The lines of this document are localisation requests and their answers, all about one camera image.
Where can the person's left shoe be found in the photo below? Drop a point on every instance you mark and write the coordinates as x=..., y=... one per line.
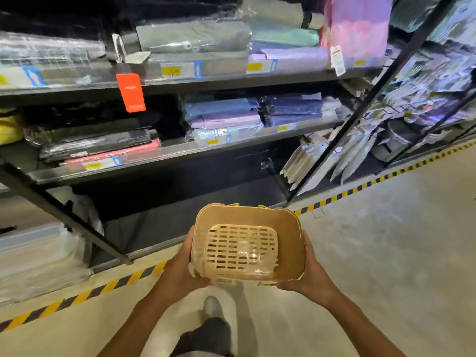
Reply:
x=212, y=306

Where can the person's dark shorts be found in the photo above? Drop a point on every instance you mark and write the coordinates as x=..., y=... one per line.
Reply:
x=204, y=338

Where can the pile of black packaged items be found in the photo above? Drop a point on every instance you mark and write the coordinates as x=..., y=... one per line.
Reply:
x=96, y=143

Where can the person's left hand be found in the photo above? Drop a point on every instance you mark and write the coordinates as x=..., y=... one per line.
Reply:
x=178, y=275

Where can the pile of purple wrapped packets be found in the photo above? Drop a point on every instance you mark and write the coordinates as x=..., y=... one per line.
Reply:
x=223, y=115

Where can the person's left forearm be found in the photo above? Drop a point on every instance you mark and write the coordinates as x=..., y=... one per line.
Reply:
x=137, y=327

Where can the clear plastic scrap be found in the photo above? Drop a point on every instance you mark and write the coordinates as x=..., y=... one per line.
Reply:
x=268, y=164

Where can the brown rectangular basket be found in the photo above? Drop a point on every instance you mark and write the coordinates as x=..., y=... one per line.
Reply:
x=290, y=237

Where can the pile of white flat packets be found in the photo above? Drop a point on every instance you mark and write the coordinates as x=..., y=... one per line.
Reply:
x=320, y=159

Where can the white plastic bucket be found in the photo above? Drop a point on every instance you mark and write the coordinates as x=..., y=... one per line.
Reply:
x=394, y=143

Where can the pile of pastel wrapped packets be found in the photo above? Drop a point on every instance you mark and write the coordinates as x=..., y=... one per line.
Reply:
x=193, y=37

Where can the orange hanging tag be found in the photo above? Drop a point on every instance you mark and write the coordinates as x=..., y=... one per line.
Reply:
x=130, y=92

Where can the large clear storage box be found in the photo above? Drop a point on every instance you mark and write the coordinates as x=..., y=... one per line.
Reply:
x=37, y=256

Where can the yellow black hazard tape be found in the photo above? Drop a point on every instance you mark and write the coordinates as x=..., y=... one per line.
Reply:
x=82, y=296

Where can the stack of purple basins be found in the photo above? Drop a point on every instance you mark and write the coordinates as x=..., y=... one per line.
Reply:
x=446, y=113

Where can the person's right hand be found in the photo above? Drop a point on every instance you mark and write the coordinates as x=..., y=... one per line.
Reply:
x=316, y=282

